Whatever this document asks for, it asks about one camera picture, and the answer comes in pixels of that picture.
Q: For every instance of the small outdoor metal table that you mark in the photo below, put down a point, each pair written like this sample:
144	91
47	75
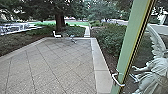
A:
71	37

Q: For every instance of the green garden shrubs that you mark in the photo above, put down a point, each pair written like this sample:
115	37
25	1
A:
111	38

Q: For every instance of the outdoor patio chair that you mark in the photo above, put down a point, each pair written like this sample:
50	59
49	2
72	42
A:
56	34

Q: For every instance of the large tree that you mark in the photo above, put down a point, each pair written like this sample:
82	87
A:
60	18

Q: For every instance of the low ground cover bed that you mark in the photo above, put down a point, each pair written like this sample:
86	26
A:
20	40

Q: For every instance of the grey stone garden terrace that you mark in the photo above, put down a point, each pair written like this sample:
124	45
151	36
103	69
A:
16	28

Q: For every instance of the white angel statue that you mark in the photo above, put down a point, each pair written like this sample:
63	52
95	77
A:
153	71

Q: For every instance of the green framed glass door wall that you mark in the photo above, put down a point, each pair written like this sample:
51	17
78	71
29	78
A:
133	46

